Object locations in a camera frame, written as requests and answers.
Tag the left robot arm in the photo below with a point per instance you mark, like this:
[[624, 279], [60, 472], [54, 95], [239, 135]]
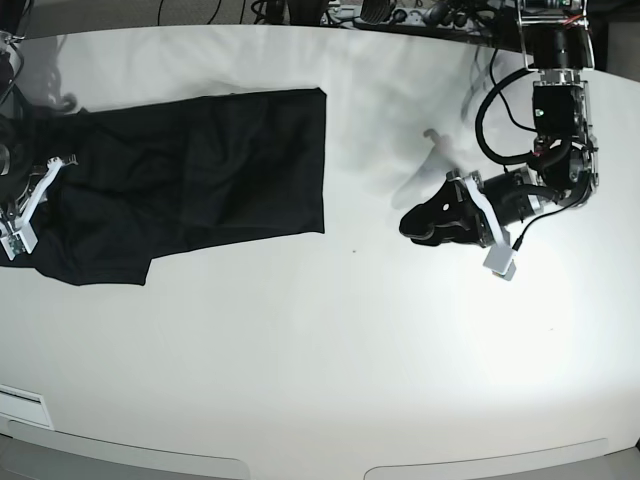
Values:
[[560, 168]]

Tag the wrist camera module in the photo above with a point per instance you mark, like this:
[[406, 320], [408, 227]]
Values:
[[17, 243], [500, 261]]

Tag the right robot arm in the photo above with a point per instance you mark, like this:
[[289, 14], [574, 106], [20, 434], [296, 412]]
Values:
[[24, 177]]

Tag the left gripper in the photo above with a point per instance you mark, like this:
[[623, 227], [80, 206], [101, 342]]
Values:
[[451, 215]]

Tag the white label on table edge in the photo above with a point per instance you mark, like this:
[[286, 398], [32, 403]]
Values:
[[25, 407]]

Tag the background cable clutter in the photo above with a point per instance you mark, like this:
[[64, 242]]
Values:
[[484, 23]]

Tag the black T-shirt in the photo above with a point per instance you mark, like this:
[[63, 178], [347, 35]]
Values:
[[150, 181]]

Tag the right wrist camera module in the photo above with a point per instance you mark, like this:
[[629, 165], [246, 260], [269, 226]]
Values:
[[17, 243]]

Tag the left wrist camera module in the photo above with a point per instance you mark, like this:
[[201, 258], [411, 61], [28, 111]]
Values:
[[500, 261]]

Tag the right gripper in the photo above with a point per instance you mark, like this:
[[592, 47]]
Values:
[[17, 213]]

